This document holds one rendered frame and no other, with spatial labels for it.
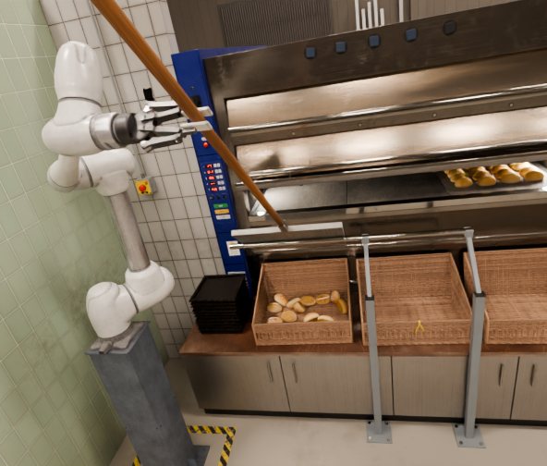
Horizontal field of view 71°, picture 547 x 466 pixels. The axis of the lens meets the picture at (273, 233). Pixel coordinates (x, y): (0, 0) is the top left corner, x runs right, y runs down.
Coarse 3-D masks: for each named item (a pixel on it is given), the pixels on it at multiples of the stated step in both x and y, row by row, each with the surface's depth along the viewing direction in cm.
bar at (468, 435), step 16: (288, 240) 200; (304, 240) 198; (320, 240) 196; (336, 240) 194; (352, 240) 193; (368, 240) 190; (368, 256) 189; (368, 272) 186; (368, 288) 184; (368, 304) 181; (480, 304) 171; (368, 320) 185; (480, 320) 175; (368, 336) 190; (480, 336) 178; (368, 432) 222; (384, 432) 220; (464, 432) 211; (480, 432) 211
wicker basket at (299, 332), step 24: (264, 264) 249; (288, 264) 246; (312, 264) 243; (336, 264) 240; (264, 288) 247; (288, 288) 249; (336, 288) 243; (264, 312) 241; (312, 312) 237; (336, 312) 233; (264, 336) 225; (288, 336) 221; (312, 336) 218; (336, 336) 208
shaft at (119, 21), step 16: (96, 0) 57; (112, 0) 58; (112, 16) 60; (128, 32) 63; (144, 48) 67; (144, 64) 70; (160, 64) 72; (160, 80) 75; (176, 96) 80; (192, 112) 86; (224, 144) 104; (224, 160) 110; (240, 176) 120; (256, 192) 135; (272, 208) 155
